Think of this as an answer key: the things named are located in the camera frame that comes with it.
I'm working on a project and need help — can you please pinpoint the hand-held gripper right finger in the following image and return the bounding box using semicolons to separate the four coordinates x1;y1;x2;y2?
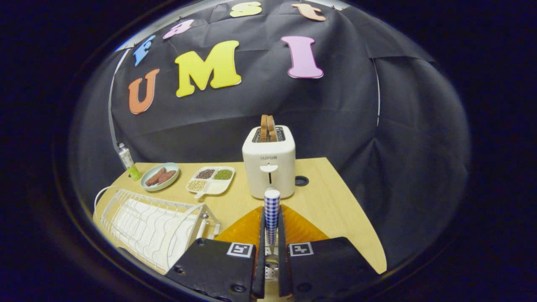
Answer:
277;204;380;302

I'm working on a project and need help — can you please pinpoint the blue checkered handle spoon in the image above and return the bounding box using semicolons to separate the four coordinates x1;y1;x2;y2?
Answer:
264;189;281;269

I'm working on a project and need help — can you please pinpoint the white wire dish rack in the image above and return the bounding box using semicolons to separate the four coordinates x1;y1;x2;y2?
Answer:
93;186;221;275

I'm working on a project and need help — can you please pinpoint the white divided tray with beans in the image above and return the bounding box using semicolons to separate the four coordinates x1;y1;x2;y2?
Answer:
186;166;235;199

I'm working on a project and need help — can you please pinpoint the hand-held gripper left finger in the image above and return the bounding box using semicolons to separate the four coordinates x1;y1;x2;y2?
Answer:
165;206;266;300

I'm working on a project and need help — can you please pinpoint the white ribbed drain tray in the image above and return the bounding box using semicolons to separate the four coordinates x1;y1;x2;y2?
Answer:
111;198;208;269

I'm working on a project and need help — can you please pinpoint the green liquid bottle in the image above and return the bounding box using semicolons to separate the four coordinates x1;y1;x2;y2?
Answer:
118;143;142;182

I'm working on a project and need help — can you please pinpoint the white toaster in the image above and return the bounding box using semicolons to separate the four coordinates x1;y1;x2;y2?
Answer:
242;125;296;199

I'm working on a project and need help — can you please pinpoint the pale blue plate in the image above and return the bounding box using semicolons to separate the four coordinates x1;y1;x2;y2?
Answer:
140;163;180;192

